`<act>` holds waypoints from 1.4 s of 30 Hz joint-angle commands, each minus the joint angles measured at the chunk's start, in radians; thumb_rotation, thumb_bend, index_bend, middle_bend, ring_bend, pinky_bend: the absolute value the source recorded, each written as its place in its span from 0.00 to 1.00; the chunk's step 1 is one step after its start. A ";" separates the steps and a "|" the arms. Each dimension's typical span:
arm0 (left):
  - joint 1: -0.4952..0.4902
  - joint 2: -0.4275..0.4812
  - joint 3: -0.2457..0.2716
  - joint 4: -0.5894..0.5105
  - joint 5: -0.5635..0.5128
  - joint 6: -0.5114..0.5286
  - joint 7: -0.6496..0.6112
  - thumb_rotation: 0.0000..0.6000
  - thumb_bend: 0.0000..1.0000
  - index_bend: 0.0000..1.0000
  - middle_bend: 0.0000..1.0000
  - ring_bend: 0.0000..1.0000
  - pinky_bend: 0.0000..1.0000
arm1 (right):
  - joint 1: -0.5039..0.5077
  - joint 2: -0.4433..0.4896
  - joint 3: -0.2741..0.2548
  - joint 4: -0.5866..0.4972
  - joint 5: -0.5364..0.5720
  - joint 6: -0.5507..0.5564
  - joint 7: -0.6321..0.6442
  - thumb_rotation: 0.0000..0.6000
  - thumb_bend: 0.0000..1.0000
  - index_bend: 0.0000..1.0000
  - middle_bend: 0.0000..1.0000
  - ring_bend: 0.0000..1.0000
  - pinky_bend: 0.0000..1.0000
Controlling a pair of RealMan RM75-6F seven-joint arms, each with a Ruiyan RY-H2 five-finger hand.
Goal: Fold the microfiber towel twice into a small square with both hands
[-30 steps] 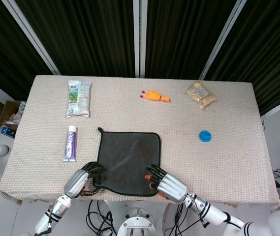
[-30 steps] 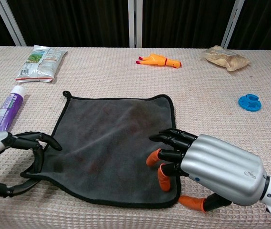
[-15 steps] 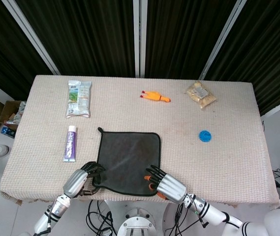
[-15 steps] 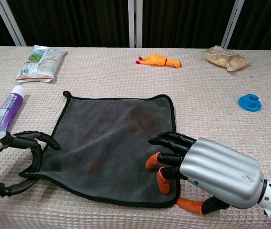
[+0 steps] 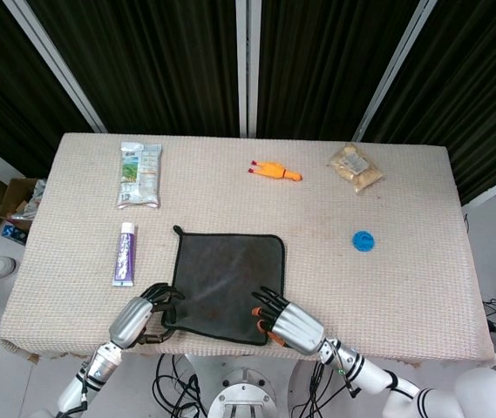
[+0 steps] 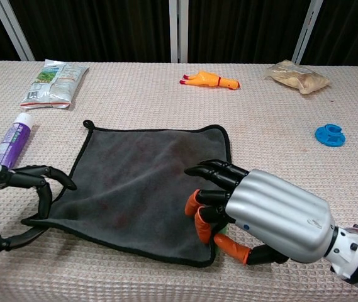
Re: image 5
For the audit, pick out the blue round plastic lid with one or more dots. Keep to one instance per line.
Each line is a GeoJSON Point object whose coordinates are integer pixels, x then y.
{"type": "Point", "coordinates": [364, 240]}

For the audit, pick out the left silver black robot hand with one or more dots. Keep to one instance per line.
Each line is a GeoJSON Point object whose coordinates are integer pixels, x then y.
{"type": "Point", "coordinates": [132, 318]}

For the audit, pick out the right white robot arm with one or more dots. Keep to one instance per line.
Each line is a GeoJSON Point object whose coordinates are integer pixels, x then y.
{"type": "Point", "coordinates": [369, 370]}

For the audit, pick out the small open cardboard box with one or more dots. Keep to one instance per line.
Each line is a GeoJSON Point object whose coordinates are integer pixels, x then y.
{"type": "Point", "coordinates": [14, 196]}

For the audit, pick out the clear bag of beige snacks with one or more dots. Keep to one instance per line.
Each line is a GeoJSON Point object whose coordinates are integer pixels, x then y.
{"type": "Point", "coordinates": [356, 167]}

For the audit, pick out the white robot torso column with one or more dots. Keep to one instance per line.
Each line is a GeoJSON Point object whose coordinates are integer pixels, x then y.
{"type": "Point", "coordinates": [243, 392]}

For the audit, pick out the small blue packet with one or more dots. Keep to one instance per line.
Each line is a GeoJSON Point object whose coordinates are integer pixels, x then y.
{"type": "Point", "coordinates": [14, 232]}

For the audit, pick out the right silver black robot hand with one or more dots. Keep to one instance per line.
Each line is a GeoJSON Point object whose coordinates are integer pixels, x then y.
{"type": "Point", "coordinates": [297, 326]}

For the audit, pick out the purple white toothpaste tube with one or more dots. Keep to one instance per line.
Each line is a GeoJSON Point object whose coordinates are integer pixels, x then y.
{"type": "Point", "coordinates": [124, 257]}

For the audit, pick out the grey green cloth black trim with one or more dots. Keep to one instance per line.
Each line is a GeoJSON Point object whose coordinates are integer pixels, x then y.
{"type": "Point", "coordinates": [226, 270]}

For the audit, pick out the white metal frame post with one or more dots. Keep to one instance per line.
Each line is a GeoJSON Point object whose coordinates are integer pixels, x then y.
{"type": "Point", "coordinates": [56, 65]}
{"type": "Point", "coordinates": [393, 65]}
{"type": "Point", "coordinates": [247, 65]}

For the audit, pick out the white green snack bag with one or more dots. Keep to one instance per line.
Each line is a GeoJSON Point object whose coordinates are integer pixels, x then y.
{"type": "Point", "coordinates": [138, 174]}

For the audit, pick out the beige waffle tablecloth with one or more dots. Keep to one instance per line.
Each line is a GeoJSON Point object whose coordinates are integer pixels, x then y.
{"type": "Point", "coordinates": [273, 209]}

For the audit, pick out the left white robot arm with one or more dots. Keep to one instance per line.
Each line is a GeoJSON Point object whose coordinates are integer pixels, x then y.
{"type": "Point", "coordinates": [99, 370]}

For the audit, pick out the orange rubber chicken toy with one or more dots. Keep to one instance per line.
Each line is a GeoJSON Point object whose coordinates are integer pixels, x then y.
{"type": "Point", "coordinates": [273, 170]}

